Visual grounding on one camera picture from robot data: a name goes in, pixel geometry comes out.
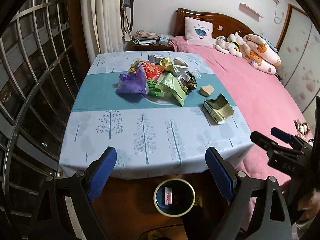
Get black cable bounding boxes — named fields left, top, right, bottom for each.
left=138, top=223, right=186, bottom=240

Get green snack bag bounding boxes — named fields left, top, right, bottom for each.
left=156, top=73, right=186, bottom=107

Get metal window grille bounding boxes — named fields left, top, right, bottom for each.
left=1, top=0, right=82, bottom=199

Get pink embroidered pillow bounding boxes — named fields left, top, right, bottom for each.
left=184, top=17, right=213, bottom=49

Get right hand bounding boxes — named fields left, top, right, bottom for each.
left=298, top=189, right=320, bottom=222

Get white plush toy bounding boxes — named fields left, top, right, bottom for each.
left=215, top=36, right=238, bottom=56

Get floral wardrobe door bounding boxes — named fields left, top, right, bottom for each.
left=277, top=5, right=319, bottom=124

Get lower pink wall shelf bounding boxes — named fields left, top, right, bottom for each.
left=239, top=3, right=264, bottom=18

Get wooden headboard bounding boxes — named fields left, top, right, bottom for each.
left=174, top=8, right=254, bottom=38

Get round dark trash bin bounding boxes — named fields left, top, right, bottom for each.
left=153, top=178, right=196, bottom=218

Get purple plastic bag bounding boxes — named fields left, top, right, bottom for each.
left=116, top=66, right=149, bottom=95

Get wooden coat rack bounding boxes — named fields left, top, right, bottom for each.
left=120, top=0, right=135, bottom=34

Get yellow wrapper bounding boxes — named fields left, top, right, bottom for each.
left=159, top=57, right=173, bottom=72

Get silver foil wrapper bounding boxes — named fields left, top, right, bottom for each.
left=171, top=57, right=189, bottom=76

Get stack of books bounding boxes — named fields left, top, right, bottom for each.
left=133, top=30, right=159, bottom=45

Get pink bed blanket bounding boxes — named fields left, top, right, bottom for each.
left=170, top=36, right=312, bottom=228

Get tissue box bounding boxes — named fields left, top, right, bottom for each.
left=158, top=34, right=171, bottom=46

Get bee plush toy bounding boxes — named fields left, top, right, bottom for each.
left=227, top=32, right=244, bottom=58

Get torn olive paper box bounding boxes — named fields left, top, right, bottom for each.
left=203, top=94, right=234, bottom=125

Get clear plastic cup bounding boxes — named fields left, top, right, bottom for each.
left=193, top=68, right=201, bottom=79

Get dark green wrapper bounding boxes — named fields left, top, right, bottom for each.
left=148, top=80, right=164, bottom=98

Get rolled cartoon print quilt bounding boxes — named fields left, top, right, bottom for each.
left=240, top=34, right=281, bottom=75

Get tree print tablecloth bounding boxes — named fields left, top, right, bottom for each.
left=59, top=51, right=253, bottom=179

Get cream curtain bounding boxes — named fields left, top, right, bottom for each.
left=80, top=0, right=123, bottom=63

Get black trouser legs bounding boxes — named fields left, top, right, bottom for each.
left=181, top=193, right=245, bottom=239

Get small red white box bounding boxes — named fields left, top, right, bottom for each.
left=164, top=187, right=172, bottom=205

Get red snack packet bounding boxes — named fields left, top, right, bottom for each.
left=140, top=61, right=164, bottom=81

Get dark foil bag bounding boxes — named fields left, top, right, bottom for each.
left=177, top=71, right=197, bottom=94

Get wooden nightstand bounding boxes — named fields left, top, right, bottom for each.
left=127, top=41, right=175, bottom=51

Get small toy on bed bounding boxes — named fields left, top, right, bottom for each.
left=293, top=119, right=310, bottom=137

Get tan cardboard piece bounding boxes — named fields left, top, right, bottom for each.
left=200, top=85, right=214, bottom=97

